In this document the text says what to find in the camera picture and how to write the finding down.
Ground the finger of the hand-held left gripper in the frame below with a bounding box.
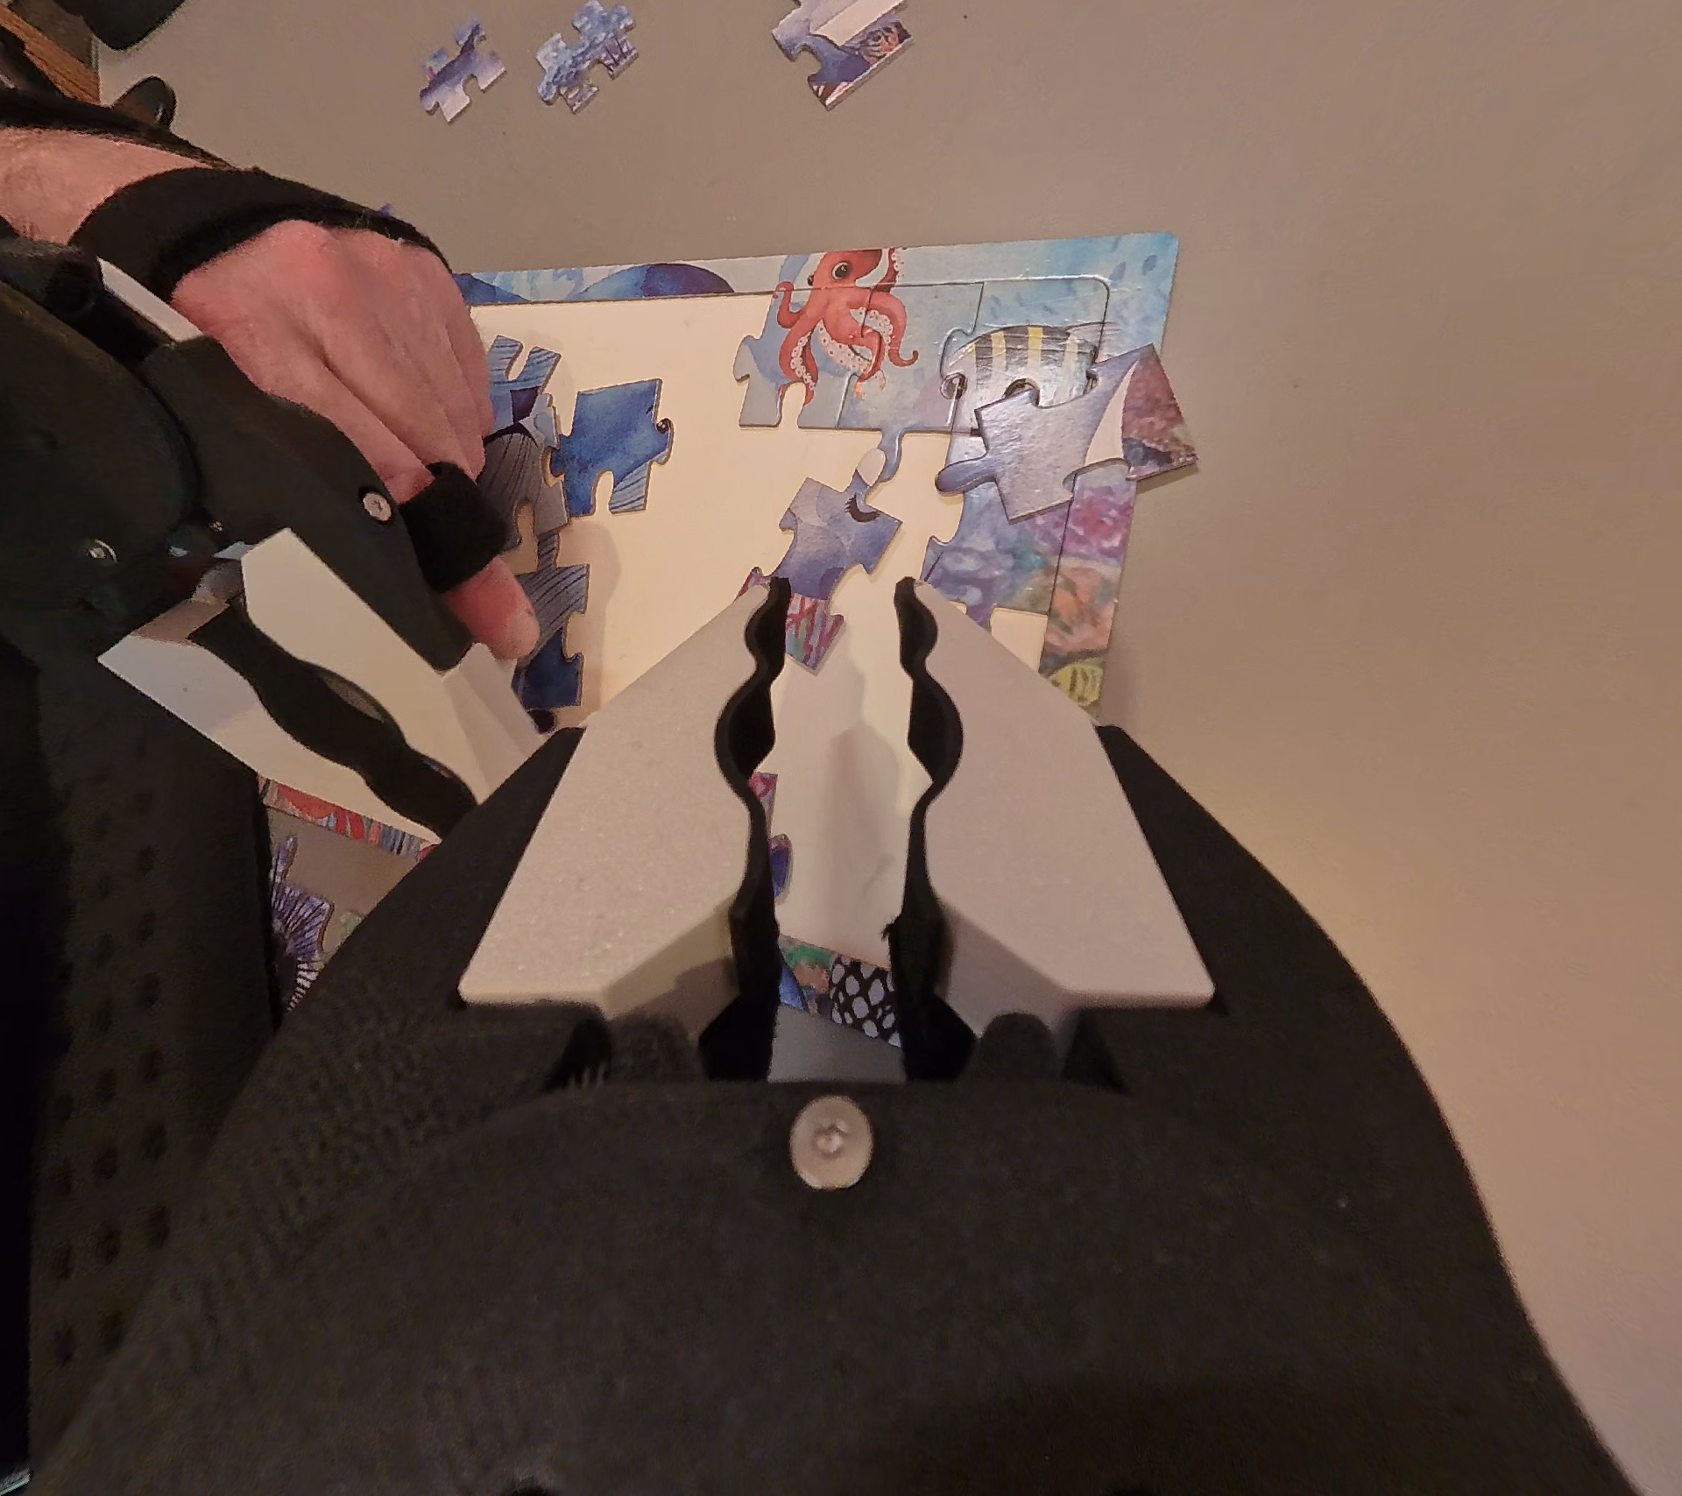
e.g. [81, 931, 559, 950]
[197, 530, 547, 803]
[99, 603, 479, 845]

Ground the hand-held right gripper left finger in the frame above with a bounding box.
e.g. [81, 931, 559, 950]
[458, 577, 794, 1052]

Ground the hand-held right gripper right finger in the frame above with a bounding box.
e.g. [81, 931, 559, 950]
[880, 577, 1216, 1052]

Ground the striped dark blue puzzle piece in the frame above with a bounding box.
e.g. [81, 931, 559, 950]
[512, 551, 594, 733]

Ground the pale striped puzzle piece with fin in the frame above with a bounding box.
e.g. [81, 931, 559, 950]
[473, 425, 570, 553]

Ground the dark blue puzzle piece with eye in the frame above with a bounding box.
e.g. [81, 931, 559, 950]
[549, 379, 675, 519]

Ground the whale eye puzzle piece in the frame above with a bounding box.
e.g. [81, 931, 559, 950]
[778, 435, 910, 605]

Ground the sea print puzzle tray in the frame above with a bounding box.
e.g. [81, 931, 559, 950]
[256, 232, 1181, 1045]

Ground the striped purple puzzle piece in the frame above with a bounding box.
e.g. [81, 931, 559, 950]
[936, 344, 1201, 526]

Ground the person's left hand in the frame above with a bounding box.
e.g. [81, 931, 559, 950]
[170, 222, 544, 661]

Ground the purple pink coral puzzle piece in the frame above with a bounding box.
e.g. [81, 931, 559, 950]
[920, 477, 1067, 621]

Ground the wooden cabinet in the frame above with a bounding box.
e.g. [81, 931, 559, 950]
[0, 0, 100, 99]

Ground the octopus arms puzzle piece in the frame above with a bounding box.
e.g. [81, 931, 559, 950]
[733, 320, 843, 435]

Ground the blue white puzzle piece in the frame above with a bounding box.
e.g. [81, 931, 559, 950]
[421, 18, 509, 125]

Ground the striped fish puzzle piece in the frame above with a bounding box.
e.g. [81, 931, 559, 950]
[940, 278, 1131, 435]

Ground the pale blue octopus puzzle piece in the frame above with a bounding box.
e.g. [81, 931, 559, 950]
[834, 281, 989, 435]

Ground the small blue purple puzzle piece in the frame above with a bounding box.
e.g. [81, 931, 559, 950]
[537, 0, 642, 113]

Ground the puzzle piece with white patch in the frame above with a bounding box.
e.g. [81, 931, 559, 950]
[773, 0, 915, 113]

